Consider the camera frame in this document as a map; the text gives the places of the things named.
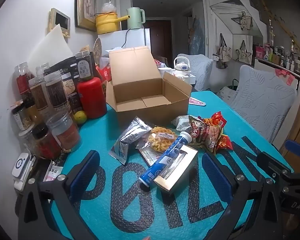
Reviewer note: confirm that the red printed bag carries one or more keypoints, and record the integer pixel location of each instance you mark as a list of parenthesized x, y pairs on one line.
[(103, 73)]

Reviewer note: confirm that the peanut snack packet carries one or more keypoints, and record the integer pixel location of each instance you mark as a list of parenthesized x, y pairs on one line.
[(207, 135)]

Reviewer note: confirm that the white patterned packet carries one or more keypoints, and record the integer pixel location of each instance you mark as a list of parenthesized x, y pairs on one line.
[(181, 122)]

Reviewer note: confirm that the blue tube with white cap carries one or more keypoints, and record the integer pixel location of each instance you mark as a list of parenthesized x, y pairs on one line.
[(165, 160)]

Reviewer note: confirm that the white fridge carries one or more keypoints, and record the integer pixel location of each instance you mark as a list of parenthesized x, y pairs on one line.
[(137, 38)]

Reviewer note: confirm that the white square gadget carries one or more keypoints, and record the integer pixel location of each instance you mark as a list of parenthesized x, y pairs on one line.
[(20, 166)]

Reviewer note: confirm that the yellow pot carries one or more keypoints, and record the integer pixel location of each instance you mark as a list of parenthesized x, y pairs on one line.
[(106, 23)]

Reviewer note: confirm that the red snack packet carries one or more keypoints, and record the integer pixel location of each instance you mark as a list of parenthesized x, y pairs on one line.
[(225, 143), (216, 118)]

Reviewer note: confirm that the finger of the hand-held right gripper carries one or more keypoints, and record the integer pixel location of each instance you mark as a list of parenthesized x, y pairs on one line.
[(267, 160), (297, 148)]

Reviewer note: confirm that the cream wall intercom screen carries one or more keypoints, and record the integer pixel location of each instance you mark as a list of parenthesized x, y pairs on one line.
[(60, 22)]

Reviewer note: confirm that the red bottle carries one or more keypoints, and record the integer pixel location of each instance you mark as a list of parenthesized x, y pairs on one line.
[(92, 97)]

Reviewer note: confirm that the pale green kettle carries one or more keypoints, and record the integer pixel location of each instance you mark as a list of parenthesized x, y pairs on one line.
[(135, 17)]

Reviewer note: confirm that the woven round trivet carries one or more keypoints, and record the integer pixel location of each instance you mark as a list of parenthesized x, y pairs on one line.
[(98, 50)]

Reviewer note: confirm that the chair with grey leaf cover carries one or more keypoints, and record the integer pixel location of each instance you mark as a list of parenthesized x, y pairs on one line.
[(202, 72), (260, 97)]

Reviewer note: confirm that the cream tote bag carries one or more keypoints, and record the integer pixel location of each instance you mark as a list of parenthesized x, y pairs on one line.
[(243, 52), (223, 52)]

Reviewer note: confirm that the clear plastic bag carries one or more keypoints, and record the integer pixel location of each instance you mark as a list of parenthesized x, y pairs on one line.
[(109, 8)]

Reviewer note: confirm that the gold framed picture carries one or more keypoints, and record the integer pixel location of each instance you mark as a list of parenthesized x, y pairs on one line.
[(86, 5)]

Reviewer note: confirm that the red white flat packet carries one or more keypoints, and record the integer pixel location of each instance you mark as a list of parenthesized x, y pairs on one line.
[(197, 102)]

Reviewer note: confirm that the row of small bottles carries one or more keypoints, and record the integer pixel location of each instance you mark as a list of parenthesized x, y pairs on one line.
[(280, 56)]

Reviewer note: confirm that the clear waffle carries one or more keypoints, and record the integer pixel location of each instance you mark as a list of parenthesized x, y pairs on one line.
[(160, 140)]

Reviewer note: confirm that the white cartoon water bottle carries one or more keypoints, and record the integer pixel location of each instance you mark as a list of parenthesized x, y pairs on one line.
[(181, 67)]

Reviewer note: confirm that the silver foil packet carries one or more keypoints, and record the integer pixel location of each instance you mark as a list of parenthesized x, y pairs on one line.
[(130, 137)]

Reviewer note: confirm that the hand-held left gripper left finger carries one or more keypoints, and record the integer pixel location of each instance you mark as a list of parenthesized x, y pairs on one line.
[(86, 172)]

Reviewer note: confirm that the dark purple standing pouch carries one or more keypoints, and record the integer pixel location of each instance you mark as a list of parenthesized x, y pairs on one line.
[(70, 80)]

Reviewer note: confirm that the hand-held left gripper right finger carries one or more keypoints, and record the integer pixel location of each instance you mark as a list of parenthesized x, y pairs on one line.
[(215, 177)]

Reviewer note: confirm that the pink white small packet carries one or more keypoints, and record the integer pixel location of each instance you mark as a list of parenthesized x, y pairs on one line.
[(52, 174)]

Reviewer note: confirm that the gold window box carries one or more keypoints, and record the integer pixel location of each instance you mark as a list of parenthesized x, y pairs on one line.
[(183, 178)]

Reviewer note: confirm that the blue hanging garment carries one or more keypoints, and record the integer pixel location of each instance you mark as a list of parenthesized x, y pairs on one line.
[(197, 40)]

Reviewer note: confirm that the green lime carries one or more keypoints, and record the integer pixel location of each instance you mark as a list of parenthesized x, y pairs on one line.
[(80, 117)]

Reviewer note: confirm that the brown cardboard box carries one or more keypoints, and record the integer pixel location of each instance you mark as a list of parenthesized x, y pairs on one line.
[(140, 67)]

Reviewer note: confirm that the dark brown door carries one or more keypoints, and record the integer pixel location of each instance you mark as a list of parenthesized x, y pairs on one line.
[(160, 40)]

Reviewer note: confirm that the teal bubble mat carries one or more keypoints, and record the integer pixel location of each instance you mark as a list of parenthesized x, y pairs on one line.
[(110, 135)]

